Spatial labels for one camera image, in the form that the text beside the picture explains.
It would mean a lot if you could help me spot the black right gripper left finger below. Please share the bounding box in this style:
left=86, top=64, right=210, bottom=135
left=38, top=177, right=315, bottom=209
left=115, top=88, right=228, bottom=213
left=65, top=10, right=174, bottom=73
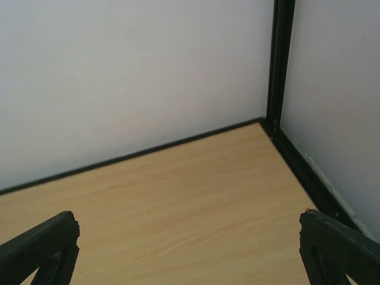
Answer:
left=1, top=211, right=80, bottom=284

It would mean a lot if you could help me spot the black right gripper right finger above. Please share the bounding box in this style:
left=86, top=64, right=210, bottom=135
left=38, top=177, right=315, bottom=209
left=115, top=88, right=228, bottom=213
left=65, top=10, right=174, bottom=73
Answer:
left=299, top=209, right=379, bottom=284

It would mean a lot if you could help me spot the black enclosure frame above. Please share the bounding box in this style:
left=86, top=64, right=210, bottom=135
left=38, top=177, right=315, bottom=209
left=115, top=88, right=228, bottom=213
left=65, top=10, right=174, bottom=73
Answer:
left=1, top=1, right=360, bottom=231

